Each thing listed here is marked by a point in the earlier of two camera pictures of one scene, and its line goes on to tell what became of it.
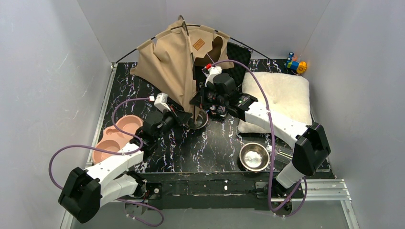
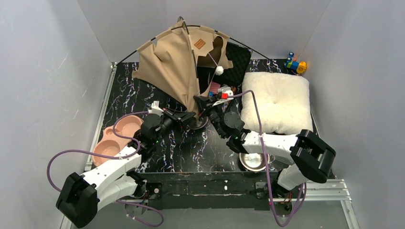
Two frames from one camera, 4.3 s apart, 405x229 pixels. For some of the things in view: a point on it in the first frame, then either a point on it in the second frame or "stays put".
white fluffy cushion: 288,95 stays put
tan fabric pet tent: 167,63 stays put
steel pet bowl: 202,119 stays put
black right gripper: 204,99 -> 207,105
